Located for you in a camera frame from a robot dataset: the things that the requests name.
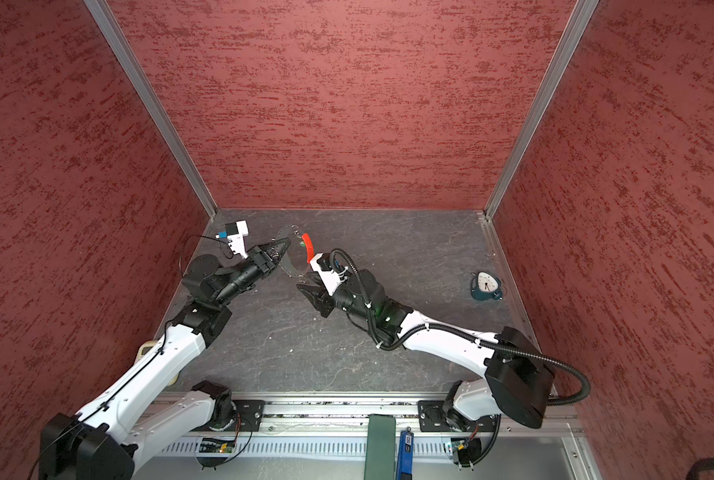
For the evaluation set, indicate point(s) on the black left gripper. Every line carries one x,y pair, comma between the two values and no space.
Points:
264,261

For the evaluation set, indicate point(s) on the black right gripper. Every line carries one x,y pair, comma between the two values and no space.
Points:
319,299

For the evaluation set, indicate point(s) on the perforated metal keyring red handle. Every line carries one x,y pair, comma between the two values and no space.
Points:
296,262

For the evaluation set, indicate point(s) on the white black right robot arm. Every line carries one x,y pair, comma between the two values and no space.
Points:
513,381

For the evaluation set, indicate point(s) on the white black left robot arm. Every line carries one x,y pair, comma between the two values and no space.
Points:
106,438

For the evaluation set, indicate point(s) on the dark green block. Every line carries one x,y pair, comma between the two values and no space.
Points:
380,448

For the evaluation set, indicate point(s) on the teal kitchen scale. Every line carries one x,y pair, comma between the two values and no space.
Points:
485,287

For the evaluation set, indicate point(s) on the left circuit board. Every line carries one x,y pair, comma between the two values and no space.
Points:
216,446

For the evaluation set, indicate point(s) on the circuit board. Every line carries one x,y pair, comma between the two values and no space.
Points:
216,446
464,452

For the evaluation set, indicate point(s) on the blue device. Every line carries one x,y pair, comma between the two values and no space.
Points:
404,464

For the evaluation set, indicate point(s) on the right circuit board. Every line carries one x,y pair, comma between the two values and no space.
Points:
464,452

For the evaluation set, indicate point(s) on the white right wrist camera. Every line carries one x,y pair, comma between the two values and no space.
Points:
328,274

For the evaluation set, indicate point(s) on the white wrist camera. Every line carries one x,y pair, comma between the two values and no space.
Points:
328,274
233,236

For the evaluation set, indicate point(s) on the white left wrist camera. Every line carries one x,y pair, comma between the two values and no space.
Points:
233,236

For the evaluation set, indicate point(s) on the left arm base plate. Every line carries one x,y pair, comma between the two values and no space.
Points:
237,416

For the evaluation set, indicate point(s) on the aluminium front rail frame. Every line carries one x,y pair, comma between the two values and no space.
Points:
304,426

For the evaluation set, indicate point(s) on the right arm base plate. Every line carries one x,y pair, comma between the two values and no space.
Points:
435,415

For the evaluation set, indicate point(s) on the left aluminium corner post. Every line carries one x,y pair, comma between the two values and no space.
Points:
110,28

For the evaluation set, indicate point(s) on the aluminium corner post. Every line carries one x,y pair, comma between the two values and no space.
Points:
110,28
573,32

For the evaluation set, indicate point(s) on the right aluminium corner post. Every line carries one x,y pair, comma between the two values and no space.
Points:
573,32

